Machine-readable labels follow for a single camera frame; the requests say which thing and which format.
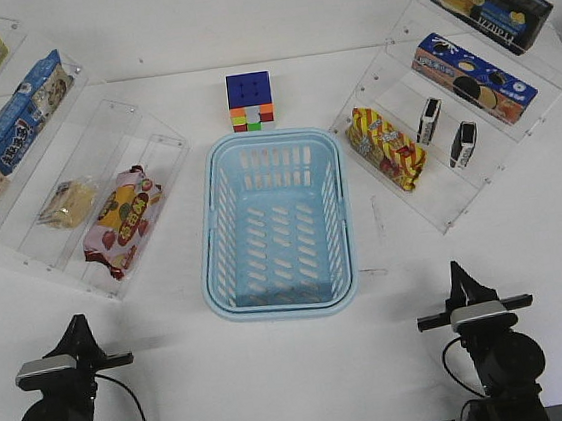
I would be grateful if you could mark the black white tissue pack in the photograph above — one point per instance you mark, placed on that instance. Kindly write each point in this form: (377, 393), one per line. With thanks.
(463, 145)
(428, 120)

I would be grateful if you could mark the light blue plastic basket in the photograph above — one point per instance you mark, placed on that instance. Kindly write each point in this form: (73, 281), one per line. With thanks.
(277, 230)

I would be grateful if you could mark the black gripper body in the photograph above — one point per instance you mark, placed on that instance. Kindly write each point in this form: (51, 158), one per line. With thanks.
(89, 362)
(443, 319)

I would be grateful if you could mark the pink fruit snack bag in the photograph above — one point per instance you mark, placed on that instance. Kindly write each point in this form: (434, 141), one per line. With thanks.
(124, 223)

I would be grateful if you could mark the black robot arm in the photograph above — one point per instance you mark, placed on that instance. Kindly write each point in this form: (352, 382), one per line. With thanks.
(507, 362)
(72, 403)

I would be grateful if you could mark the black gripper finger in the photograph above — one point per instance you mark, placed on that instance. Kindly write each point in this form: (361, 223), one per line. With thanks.
(472, 289)
(68, 339)
(456, 290)
(85, 334)

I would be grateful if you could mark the clear acrylic right shelf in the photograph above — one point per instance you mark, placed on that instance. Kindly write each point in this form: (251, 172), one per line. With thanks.
(396, 91)

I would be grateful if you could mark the clear acrylic left shelf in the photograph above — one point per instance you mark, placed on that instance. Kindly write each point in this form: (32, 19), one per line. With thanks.
(90, 136)

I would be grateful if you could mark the multicolour puzzle cube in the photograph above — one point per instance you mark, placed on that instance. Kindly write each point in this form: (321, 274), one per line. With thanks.
(250, 101)

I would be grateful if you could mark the clear acrylic shelf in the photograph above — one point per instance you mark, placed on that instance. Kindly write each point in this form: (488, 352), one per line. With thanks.
(396, 91)
(90, 136)

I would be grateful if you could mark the blue orange Oreo box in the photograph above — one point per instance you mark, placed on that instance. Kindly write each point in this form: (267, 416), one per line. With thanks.
(473, 79)

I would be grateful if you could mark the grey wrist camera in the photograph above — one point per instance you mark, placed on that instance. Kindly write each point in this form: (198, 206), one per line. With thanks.
(492, 311)
(37, 374)

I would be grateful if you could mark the red yellow striped snack bag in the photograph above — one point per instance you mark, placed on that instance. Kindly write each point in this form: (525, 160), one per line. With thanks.
(386, 148)

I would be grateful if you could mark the blue cookie bag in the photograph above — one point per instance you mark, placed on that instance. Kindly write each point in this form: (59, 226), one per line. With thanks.
(31, 106)

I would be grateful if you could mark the black biscuit box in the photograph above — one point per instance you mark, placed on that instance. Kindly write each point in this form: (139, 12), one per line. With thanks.
(513, 24)

